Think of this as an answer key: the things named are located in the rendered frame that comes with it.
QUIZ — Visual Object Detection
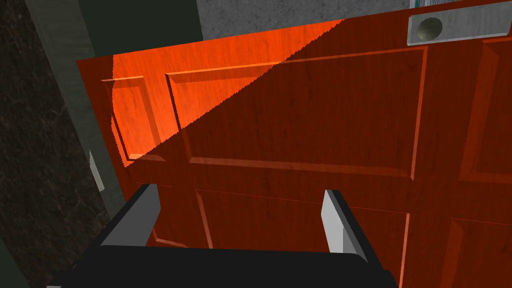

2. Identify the red-brown wooden door leaf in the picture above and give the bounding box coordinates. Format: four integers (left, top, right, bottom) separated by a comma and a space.
75, 0, 512, 288

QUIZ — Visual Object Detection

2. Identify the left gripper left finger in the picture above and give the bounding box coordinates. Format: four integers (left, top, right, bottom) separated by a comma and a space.
94, 183, 162, 248

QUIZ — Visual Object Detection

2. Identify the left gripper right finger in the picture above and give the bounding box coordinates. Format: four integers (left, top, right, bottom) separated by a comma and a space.
320, 189, 384, 271

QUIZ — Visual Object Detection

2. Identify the grey metal door knob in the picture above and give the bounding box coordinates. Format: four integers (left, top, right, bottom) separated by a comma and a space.
406, 0, 512, 47

